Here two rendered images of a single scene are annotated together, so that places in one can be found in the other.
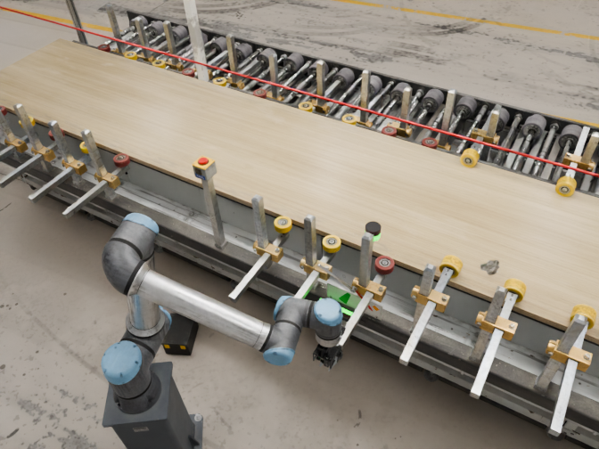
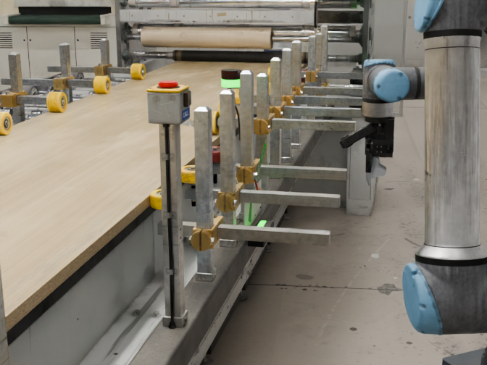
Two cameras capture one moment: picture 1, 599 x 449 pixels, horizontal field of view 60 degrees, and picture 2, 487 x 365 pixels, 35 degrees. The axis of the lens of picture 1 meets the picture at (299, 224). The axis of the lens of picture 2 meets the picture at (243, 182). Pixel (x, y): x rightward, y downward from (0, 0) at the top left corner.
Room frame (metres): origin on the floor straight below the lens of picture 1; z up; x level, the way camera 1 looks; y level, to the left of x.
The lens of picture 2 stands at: (2.15, 1.92, 1.45)
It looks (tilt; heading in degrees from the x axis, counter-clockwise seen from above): 15 degrees down; 250
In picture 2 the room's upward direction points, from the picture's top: straight up
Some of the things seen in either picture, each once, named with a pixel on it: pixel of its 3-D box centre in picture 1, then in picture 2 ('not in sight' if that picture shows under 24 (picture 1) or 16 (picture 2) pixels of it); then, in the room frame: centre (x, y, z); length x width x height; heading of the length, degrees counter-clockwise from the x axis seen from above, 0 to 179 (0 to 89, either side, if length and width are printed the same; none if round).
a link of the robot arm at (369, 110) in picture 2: (329, 333); (377, 108); (0.98, -0.08, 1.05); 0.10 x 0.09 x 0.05; 57
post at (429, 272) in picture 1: (422, 306); (262, 144); (1.19, -0.46, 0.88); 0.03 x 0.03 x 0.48; 57
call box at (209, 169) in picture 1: (204, 168); (169, 105); (1.74, 0.39, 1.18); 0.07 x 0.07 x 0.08; 57
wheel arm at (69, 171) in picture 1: (64, 175); not in sight; (2.18, 1.23, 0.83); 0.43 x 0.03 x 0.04; 147
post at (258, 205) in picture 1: (262, 236); (204, 203); (1.60, 0.17, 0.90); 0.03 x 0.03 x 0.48; 57
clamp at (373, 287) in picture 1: (368, 288); (248, 171); (1.32, -0.27, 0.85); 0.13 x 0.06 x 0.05; 57
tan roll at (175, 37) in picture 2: not in sight; (240, 38); (0.51, -2.53, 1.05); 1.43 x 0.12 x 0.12; 147
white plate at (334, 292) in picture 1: (353, 301); (253, 206); (1.32, -0.21, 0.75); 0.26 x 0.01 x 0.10; 57
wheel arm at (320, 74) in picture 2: not in sight; (323, 74); (0.45, -1.52, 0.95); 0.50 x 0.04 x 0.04; 147
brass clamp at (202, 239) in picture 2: (267, 250); (207, 232); (1.58, 0.15, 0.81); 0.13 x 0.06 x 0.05; 57
